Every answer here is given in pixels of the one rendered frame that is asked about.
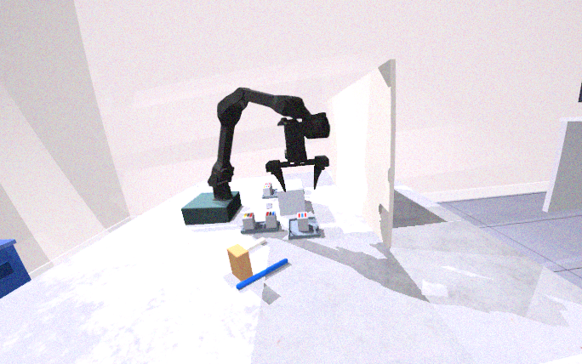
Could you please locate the blue rod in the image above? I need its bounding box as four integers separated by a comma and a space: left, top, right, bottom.
236, 259, 288, 289

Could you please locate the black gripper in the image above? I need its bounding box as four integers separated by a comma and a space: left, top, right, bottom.
265, 139, 329, 192

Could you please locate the orange rectangular block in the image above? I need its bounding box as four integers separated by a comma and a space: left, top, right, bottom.
227, 244, 253, 282

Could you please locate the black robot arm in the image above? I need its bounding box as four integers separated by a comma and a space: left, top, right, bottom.
208, 87, 331, 201

